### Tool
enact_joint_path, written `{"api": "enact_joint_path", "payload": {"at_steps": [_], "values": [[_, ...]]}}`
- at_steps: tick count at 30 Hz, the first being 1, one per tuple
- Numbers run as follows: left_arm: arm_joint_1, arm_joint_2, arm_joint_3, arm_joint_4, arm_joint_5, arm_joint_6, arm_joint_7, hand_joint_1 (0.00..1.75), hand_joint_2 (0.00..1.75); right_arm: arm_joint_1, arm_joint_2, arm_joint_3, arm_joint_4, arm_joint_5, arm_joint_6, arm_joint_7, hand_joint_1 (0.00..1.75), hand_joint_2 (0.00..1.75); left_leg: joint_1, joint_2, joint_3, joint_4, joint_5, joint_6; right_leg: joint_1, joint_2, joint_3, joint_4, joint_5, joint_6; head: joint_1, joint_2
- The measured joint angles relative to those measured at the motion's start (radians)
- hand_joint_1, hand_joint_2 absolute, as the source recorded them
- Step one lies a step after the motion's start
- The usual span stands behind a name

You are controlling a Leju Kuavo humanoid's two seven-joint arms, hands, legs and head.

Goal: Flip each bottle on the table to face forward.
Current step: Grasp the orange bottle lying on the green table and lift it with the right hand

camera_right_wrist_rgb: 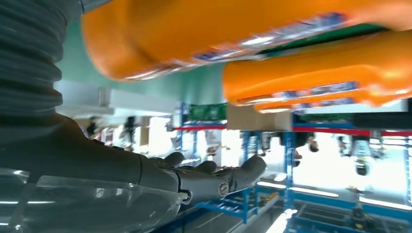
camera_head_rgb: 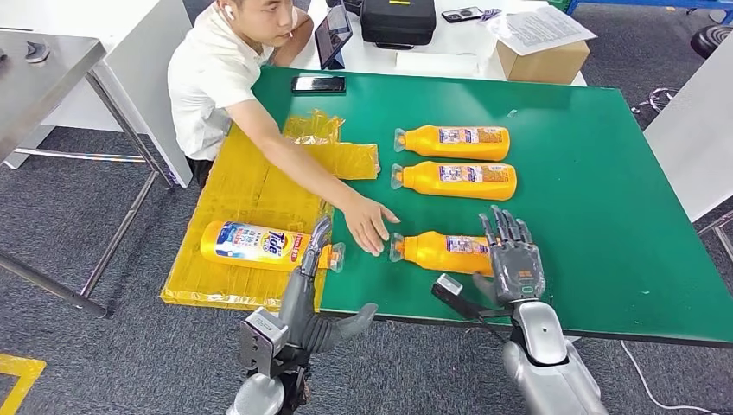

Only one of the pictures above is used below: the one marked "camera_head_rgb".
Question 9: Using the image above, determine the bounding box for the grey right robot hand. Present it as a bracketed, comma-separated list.
[472, 205, 547, 308]

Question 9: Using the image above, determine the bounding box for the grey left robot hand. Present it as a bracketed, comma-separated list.
[278, 215, 379, 354]

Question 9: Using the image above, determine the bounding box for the person's right hand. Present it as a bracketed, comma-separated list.
[342, 193, 402, 258]

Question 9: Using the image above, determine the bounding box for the orange detergent bottle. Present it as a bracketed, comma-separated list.
[393, 124, 512, 162]
[200, 220, 347, 274]
[391, 161, 519, 202]
[389, 230, 496, 278]

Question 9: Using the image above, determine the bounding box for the yellow taped cardboard sheet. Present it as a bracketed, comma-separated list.
[160, 110, 382, 313]

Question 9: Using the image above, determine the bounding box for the black smartphone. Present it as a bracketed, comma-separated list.
[290, 75, 347, 94]

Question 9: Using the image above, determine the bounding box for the black tablet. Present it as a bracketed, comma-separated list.
[314, 4, 354, 71]

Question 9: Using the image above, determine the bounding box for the black carrying case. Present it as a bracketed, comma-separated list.
[360, 0, 437, 51]

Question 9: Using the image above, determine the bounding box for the brown cardboard box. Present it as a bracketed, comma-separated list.
[495, 40, 591, 86]

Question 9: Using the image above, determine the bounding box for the person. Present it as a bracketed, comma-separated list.
[167, 0, 402, 258]

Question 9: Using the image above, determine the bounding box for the white side table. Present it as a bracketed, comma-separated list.
[643, 31, 733, 267]

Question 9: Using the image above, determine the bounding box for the printed paper sheet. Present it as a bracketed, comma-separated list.
[487, 5, 598, 57]

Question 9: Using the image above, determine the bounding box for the yellow floor marking tape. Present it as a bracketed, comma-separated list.
[0, 354, 47, 415]

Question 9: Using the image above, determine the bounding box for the black round stool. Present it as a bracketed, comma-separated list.
[690, 24, 733, 60]

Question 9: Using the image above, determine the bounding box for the steel table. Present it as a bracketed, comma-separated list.
[0, 29, 175, 321]

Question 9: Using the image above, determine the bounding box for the grey metal part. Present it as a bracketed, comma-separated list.
[23, 41, 52, 65]

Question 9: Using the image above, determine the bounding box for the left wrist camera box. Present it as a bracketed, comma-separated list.
[239, 307, 290, 378]

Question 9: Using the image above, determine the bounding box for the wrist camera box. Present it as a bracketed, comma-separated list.
[239, 307, 290, 378]
[430, 272, 513, 322]

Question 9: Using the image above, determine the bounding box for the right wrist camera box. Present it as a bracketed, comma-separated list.
[430, 272, 513, 322]

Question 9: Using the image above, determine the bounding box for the white floor cable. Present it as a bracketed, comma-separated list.
[620, 339, 733, 415]

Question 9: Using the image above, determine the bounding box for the coiled white cable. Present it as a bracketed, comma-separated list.
[629, 86, 679, 116]

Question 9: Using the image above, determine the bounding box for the black phone with ring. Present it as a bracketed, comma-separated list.
[441, 6, 484, 24]

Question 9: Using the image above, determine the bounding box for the blue metal rack frame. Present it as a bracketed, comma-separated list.
[565, 0, 733, 24]

